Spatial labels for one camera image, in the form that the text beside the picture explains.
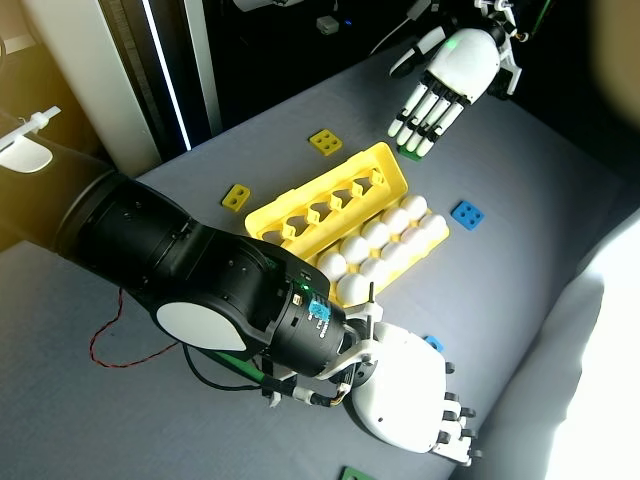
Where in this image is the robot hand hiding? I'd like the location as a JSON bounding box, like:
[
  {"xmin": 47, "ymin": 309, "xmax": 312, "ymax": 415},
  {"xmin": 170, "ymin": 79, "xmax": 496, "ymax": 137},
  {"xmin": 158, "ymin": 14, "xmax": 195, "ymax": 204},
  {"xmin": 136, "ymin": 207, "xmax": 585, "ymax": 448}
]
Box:
[
  {"xmin": 349, "ymin": 322, "xmax": 485, "ymax": 467},
  {"xmin": 387, "ymin": 25, "xmax": 503, "ymax": 157}
]

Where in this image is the yellow egg carton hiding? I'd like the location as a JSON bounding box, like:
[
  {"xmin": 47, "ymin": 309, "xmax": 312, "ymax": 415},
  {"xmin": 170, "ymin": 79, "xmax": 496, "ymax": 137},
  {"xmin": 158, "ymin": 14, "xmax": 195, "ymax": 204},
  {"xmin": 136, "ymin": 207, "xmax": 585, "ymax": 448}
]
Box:
[{"xmin": 243, "ymin": 141, "xmax": 451, "ymax": 306}]

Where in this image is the white toy egg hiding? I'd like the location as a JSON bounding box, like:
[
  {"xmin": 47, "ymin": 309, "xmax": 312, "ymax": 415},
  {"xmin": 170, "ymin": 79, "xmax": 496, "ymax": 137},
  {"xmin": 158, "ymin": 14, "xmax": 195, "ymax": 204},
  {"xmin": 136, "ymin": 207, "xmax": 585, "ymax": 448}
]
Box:
[
  {"xmin": 382, "ymin": 207, "xmax": 411, "ymax": 232},
  {"xmin": 399, "ymin": 227, "xmax": 426, "ymax": 251},
  {"xmin": 337, "ymin": 272, "xmax": 371, "ymax": 304},
  {"xmin": 379, "ymin": 240, "xmax": 411, "ymax": 266},
  {"xmin": 360, "ymin": 220, "xmax": 392, "ymax": 249},
  {"xmin": 358, "ymin": 255, "xmax": 389, "ymax": 282},
  {"xmin": 316, "ymin": 250, "xmax": 349, "ymax": 280},
  {"xmin": 418, "ymin": 213, "xmax": 449, "ymax": 240},
  {"xmin": 399, "ymin": 194, "xmax": 429, "ymax": 217},
  {"xmin": 339, "ymin": 234, "xmax": 371, "ymax": 264}
]

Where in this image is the grey table cloth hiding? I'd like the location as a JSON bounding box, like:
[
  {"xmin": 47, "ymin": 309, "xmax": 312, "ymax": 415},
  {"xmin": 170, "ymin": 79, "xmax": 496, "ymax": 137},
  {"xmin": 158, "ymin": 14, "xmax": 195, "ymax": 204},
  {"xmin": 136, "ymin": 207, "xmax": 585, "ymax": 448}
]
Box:
[{"xmin": 0, "ymin": 47, "xmax": 640, "ymax": 480}]

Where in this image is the blue four-hole square block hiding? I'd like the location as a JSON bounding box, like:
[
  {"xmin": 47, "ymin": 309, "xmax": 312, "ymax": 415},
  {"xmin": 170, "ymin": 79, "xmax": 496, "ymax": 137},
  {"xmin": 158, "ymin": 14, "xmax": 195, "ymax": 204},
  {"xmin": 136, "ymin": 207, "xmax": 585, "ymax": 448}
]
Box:
[{"xmin": 450, "ymin": 200, "xmax": 486, "ymax": 231}]

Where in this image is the yellow four-hole square block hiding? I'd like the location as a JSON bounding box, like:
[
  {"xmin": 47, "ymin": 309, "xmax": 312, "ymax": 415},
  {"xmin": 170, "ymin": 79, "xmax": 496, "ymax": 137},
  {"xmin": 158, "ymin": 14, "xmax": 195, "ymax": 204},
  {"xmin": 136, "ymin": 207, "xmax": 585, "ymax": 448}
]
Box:
[{"xmin": 308, "ymin": 128, "xmax": 345, "ymax": 158}]

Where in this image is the white device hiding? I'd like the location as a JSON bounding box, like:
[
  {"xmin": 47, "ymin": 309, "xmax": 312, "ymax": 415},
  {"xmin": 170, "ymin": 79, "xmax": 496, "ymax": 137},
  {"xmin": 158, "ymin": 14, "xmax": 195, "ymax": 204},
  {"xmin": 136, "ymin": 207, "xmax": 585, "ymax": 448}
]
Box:
[{"xmin": 232, "ymin": 0, "xmax": 307, "ymax": 14}]

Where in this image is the yellow triangle holed block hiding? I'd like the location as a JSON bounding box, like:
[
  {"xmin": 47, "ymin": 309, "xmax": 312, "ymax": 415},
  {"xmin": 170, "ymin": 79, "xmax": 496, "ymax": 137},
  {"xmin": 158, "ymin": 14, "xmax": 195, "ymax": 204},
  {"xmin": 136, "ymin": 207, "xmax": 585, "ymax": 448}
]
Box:
[{"xmin": 221, "ymin": 183, "xmax": 252, "ymax": 214}]

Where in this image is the white stand column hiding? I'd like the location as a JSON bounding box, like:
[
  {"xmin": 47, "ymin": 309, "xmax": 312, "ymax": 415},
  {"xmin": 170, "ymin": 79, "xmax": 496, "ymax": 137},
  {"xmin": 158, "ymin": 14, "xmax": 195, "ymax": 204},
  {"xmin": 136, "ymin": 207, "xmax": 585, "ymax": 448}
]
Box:
[{"xmin": 19, "ymin": 0, "xmax": 164, "ymax": 166}]

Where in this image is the white cable with plug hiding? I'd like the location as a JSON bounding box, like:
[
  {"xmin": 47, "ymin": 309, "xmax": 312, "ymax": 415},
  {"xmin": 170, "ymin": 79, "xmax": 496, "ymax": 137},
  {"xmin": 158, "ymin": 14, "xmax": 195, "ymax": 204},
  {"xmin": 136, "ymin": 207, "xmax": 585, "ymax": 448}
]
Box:
[{"xmin": 368, "ymin": 0, "xmax": 436, "ymax": 56}]

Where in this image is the white post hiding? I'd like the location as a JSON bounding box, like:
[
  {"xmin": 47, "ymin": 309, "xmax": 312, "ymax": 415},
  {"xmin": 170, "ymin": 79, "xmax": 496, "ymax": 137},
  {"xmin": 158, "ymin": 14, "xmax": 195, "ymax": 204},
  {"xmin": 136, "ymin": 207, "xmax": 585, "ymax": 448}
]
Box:
[{"xmin": 182, "ymin": 0, "xmax": 225, "ymax": 137}]

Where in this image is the red black twisted cable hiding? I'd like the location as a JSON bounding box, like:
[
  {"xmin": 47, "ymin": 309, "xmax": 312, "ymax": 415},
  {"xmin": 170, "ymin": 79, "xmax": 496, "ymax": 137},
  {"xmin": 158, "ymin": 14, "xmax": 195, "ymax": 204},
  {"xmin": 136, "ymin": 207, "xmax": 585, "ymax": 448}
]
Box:
[{"xmin": 88, "ymin": 287, "xmax": 181, "ymax": 370}]

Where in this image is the black rail with light strip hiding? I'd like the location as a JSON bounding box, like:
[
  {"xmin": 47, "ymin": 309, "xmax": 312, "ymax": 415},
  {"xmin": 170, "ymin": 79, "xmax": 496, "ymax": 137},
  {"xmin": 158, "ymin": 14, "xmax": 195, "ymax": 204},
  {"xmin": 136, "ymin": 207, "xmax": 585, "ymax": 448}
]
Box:
[{"xmin": 99, "ymin": 0, "xmax": 194, "ymax": 154}]

